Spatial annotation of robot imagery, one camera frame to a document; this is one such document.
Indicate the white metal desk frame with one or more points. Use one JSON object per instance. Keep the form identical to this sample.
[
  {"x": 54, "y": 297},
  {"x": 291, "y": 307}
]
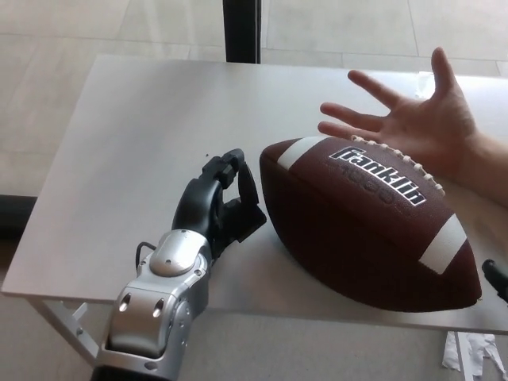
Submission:
[{"x": 75, "y": 325}]

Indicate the brown Franklin football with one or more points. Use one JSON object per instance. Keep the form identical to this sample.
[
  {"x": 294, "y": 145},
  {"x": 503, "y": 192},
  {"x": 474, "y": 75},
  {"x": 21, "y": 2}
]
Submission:
[{"x": 357, "y": 246}]

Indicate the black vertical window post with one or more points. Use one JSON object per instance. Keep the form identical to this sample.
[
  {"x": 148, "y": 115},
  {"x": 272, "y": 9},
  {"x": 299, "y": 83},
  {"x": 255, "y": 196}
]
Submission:
[{"x": 240, "y": 31}]

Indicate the black floor rail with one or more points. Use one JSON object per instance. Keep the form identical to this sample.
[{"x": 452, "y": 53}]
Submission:
[{"x": 14, "y": 218}]

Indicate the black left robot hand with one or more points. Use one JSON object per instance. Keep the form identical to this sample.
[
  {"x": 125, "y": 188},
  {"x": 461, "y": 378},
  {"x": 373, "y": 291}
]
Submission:
[{"x": 198, "y": 202}]

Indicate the person's bare hand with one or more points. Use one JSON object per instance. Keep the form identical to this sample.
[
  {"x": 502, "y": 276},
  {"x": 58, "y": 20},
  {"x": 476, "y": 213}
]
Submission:
[{"x": 436, "y": 127}]

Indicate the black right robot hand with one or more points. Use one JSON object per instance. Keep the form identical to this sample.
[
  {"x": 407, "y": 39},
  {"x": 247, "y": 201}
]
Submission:
[{"x": 499, "y": 278}]

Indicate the person's bare forearm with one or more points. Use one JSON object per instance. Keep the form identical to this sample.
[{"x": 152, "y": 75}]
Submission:
[{"x": 490, "y": 170}]

